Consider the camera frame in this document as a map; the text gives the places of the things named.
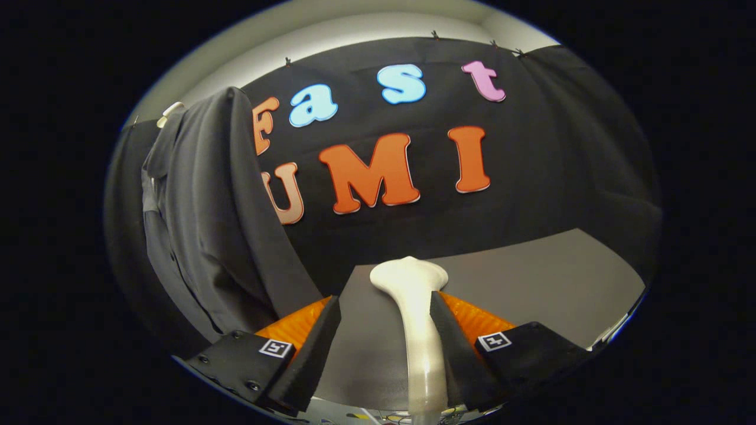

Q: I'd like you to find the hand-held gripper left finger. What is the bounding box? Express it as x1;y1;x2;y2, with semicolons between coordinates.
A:
185;296;342;415

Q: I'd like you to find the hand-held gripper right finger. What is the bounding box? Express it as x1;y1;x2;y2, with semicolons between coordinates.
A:
429;291;591;414

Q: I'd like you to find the white garment steamer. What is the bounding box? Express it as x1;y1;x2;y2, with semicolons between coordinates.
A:
370;257;449;425

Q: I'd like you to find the dark grey button shirt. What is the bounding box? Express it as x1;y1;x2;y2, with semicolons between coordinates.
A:
141;87;324;346

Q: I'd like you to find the grey cabinet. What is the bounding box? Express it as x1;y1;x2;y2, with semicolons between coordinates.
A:
307;228;646;414

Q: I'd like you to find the black backdrop cloth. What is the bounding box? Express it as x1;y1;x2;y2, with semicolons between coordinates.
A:
105;37;662;296

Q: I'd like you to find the cream plastic hanger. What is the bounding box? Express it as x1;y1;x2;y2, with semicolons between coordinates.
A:
157;102;185;129

